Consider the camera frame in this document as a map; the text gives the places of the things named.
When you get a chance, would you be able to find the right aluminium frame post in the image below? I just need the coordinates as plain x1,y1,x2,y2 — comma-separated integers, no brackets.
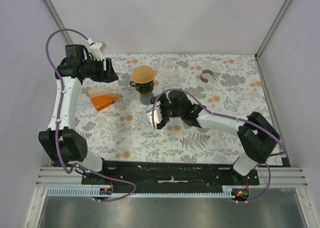
254,0,294,61

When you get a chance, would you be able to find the dark green coffee dripper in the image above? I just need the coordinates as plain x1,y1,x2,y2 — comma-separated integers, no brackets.
129,80,155,94

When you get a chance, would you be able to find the orange coffee filter pack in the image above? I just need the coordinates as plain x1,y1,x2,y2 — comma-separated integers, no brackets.
86,86,124,112

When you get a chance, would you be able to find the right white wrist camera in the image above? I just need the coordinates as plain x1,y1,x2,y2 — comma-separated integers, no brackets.
146,107,162,129

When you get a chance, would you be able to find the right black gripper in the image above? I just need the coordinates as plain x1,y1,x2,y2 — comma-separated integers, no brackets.
151,93,184,130

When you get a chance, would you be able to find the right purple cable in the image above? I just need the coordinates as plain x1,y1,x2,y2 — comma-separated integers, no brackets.
151,88,286,204

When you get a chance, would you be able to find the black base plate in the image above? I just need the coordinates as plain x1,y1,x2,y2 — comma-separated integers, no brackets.
81,161,260,192

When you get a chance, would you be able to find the glass cup with brown band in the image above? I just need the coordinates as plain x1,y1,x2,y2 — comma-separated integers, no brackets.
200,68,217,85

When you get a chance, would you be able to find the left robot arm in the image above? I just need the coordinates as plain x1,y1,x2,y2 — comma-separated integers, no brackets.
38,40,119,185

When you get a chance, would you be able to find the left aluminium frame post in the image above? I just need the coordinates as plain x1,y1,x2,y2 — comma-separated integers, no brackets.
41,0,73,56

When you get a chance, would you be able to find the brown paper coffee filter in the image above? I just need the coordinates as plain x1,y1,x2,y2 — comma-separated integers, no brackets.
130,65,157,84

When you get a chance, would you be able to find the white slotted cable duct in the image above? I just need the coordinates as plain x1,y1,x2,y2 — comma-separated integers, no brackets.
46,186,240,200

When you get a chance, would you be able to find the floral tablecloth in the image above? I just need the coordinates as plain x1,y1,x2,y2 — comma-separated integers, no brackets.
75,54,270,164

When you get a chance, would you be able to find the purple cable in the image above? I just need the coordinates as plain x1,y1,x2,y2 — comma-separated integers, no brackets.
151,88,286,204
45,28,137,203

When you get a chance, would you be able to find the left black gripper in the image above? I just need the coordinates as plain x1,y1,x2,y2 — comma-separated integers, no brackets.
81,56,119,84

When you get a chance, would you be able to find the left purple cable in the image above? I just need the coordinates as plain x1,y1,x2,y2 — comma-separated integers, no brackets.
45,28,137,203

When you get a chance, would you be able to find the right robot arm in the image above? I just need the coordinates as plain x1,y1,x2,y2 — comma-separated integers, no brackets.
148,88,282,185

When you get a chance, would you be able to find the clear glass carafe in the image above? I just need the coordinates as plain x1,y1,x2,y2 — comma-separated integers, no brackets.
159,59,179,76

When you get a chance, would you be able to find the aluminium frame post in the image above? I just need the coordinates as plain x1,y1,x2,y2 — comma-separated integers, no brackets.
254,0,294,61
41,0,73,56

